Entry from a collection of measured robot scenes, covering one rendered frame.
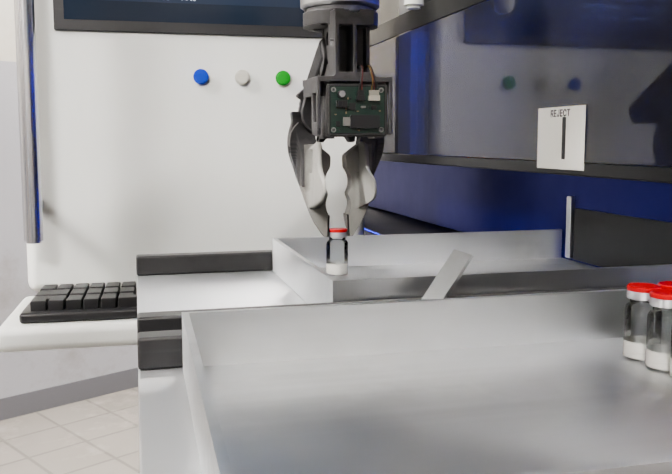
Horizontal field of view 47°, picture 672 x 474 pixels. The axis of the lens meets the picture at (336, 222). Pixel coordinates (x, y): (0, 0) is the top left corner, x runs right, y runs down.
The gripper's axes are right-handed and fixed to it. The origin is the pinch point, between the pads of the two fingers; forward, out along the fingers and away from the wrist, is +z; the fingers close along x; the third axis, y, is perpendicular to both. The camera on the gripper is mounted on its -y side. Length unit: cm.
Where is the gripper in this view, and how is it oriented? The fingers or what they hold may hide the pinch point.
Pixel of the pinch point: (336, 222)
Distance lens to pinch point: 77.6
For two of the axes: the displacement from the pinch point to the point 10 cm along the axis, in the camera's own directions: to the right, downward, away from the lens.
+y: 2.5, 1.0, -9.6
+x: 9.7, -0.3, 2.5
